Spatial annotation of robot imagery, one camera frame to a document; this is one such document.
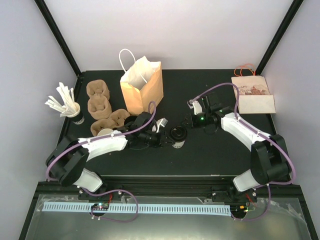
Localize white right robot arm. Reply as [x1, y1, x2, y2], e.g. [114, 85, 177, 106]
[182, 96, 292, 202]

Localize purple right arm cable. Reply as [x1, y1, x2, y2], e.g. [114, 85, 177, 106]
[191, 83, 297, 222]

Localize cup of white wrapped stirrers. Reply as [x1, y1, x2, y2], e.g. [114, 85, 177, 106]
[44, 82, 85, 125]

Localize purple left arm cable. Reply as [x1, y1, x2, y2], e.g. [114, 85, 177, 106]
[46, 100, 157, 223]

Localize printed paper bag orange handles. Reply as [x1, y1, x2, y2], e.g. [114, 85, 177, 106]
[231, 63, 276, 114]

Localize white paper coffee cup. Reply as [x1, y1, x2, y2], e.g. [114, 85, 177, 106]
[172, 139, 185, 149]
[97, 128, 114, 137]

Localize black right frame post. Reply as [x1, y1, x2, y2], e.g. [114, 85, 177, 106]
[255, 0, 304, 76]

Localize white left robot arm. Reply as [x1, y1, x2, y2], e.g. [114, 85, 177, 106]
[45, 112, 175, 200]

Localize black left frame post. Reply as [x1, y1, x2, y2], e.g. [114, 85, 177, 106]
[34, 0, 82, 77]

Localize black lid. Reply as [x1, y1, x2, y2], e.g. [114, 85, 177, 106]
[170, 125, 188, 142]

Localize brown pulp cup carrier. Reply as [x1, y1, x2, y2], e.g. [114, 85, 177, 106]
[90, 109, 131, 137]

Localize stack of black cup lids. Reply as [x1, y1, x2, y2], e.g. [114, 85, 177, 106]
[124, 115, 137, 127]

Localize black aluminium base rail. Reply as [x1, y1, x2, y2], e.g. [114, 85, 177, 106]
[34, 176, 305, 204]

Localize light blue cable duct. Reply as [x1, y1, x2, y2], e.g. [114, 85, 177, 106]
[42, 202, 231, 217]

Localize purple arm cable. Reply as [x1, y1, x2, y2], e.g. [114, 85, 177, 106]
[46, 100, 157, 223]
[191, 83, 297, 222]

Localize black frame post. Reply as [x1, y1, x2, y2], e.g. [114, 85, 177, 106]
[34, 0, 82, 77]
[255, 0, 304, 76]

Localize brown paper takeout bag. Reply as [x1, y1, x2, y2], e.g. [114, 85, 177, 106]
[118, 48, 164, 115]

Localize stack of pulp cup carriers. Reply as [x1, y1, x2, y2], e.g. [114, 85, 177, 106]
[86, 79, 112, 120]

